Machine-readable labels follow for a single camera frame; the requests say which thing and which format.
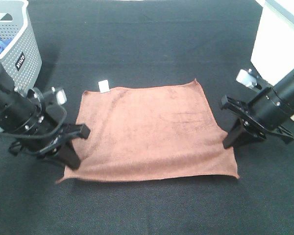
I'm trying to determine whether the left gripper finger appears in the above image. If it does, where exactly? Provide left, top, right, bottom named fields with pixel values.
left=45, top=141, right=81, bottom=170
left=64, top=124, right=91, bottom=140

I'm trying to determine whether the brown microfibre towel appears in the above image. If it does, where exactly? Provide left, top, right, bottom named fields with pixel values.
left=63, top=80, right=239, bottom=182

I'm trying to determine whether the grey perforated laundry basket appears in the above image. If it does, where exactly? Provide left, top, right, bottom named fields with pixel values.
left=0, top=0, right=43, bottom=132

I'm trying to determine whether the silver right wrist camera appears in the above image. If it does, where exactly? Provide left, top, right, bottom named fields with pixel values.
left=236, top=69, right=262, bottom=90

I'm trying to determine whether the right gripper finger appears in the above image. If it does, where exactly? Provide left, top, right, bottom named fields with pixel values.
left=234, top=133, right=267, bottom=147
left=222, top=119, right=246, bottom=149

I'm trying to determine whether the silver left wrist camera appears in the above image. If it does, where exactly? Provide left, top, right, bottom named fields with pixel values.
left=50, top=87, right=67, bottom=105

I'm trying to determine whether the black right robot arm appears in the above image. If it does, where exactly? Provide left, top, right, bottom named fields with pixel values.
left=220, top=69, right=294, bottom=149

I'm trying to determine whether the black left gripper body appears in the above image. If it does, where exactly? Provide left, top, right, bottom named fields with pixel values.
left=8, top=107, right=71, bottom=159

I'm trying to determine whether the white towel care label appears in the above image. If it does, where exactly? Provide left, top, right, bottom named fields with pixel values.
left=98, top=79, right=110, bottom=94

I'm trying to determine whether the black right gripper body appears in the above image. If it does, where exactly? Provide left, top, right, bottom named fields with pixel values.
left=220, top=95, right=294, bottom=144

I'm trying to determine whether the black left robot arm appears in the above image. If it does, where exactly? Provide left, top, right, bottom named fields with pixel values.
left=0, top=62, right=90, bottom=170

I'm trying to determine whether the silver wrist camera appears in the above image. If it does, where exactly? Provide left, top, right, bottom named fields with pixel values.
left=236, top=69, right=262, bottom=90
left=50, top=87, right=67, bottom=105

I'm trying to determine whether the white storage bin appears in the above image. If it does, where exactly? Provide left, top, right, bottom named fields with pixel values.
left=251, top=0, right=294, bottom=85

